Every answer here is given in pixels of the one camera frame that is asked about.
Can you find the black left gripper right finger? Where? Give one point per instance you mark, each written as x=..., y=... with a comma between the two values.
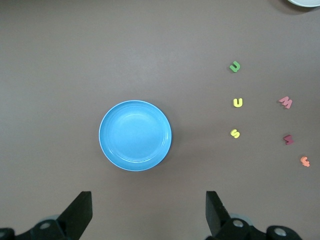
x=216, y=215

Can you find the blue plate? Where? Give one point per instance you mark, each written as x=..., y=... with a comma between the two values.
x=135, y=136

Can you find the pink foam letter M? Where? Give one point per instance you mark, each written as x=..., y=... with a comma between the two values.
x=286, y=102

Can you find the dark red foam letter M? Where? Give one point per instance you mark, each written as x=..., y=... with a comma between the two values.
x=288, y=140

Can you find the yellow foam letter U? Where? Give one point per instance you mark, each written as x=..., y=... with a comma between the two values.
x=237, y=105

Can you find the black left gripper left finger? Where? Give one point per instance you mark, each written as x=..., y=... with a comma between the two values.
x=75, y=217

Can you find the beige plate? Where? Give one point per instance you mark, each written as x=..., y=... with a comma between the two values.
x=305, y=2

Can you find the green foam letter U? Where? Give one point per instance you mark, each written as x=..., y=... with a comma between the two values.
x=234, y=68

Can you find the yellow foam letter S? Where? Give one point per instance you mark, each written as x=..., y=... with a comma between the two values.
x=235, y=133

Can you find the orange foam letter J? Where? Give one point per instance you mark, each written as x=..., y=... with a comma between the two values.
x=305, y=161

